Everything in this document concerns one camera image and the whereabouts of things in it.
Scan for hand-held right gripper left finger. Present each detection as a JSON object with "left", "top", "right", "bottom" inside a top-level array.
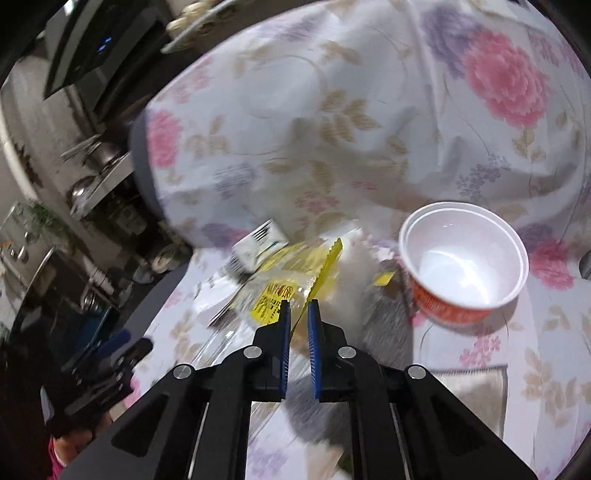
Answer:
[{"left": 58, "top": 299, "right": 293, "bottom": 480}]

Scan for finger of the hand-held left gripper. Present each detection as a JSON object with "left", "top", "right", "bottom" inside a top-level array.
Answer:
[
  {"left": 95, "top": 329, "right": 131, "bottom": 358},
  {"left": 115, "top": 338, "right": 154, "bottom": 371}
]

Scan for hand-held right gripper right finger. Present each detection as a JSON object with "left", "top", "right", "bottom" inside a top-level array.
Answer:
[{"left": 307, "top": 299, "right": 539, "bottom": 480}]

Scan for clear yellow printed wrapper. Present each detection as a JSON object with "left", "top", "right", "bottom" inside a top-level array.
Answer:
[{"left": 198, "top": 237, "right": 345, "bottom": 370}]

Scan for white and orange noodle bowl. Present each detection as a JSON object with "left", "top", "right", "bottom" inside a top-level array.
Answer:
[{"left": 398, "top": 201, "right": 530, "bottom": 329}]

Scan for person's left hand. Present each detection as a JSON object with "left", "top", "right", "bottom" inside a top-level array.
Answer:
[{"left": 54, "top": 412, "right": 114, "bottom": 464}]

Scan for small white printed box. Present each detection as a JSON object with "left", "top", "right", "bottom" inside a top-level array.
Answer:
[{"left": 230, "top": 220, "right": 290, "bottom": 278}]

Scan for green plant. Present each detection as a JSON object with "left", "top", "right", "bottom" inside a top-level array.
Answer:
[{"left": 25, "top": 202, "right": 68, "bottom": 243}]

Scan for grey sponge pad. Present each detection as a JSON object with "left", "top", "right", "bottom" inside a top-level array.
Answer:
[{"left": 427, "top": 364, "right": 509, "bottom": 441}]

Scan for black range hood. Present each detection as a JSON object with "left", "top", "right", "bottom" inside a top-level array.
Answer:
[{"left": 43, "top": 0, "right": 163, "bottom": 100}]

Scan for curved metal shelf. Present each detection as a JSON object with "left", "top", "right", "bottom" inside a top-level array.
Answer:
[{"left": 161, "top": 0, "right": 264, "bottom": 54}]

